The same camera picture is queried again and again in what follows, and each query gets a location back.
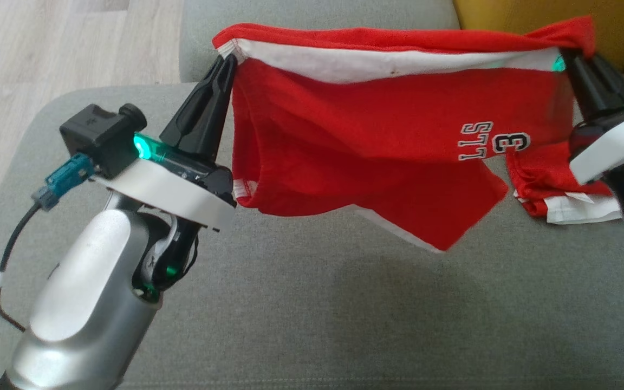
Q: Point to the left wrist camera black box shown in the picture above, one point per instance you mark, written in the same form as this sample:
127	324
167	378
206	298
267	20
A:
101	135

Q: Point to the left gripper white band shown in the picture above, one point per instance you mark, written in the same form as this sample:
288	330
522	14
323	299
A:
176	187

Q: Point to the grey sofa back cushion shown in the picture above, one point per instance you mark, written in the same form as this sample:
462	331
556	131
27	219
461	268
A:
203	32

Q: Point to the grey sofa seat cushion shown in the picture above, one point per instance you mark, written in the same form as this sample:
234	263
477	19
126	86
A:
301	314

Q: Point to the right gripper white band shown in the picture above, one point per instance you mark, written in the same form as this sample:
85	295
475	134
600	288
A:
615	141

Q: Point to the red sports shorts white trim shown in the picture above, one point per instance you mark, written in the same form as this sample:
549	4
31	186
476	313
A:
371	135

